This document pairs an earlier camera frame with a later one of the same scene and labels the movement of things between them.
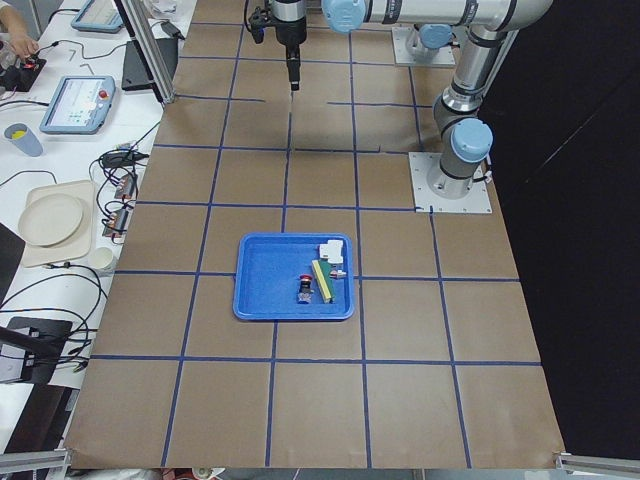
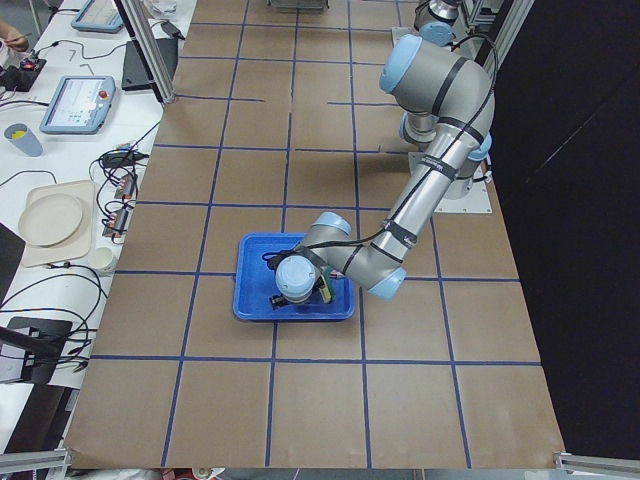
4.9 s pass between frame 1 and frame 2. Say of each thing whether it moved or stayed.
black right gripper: moved
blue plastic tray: stayed
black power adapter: stayed
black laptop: stayed
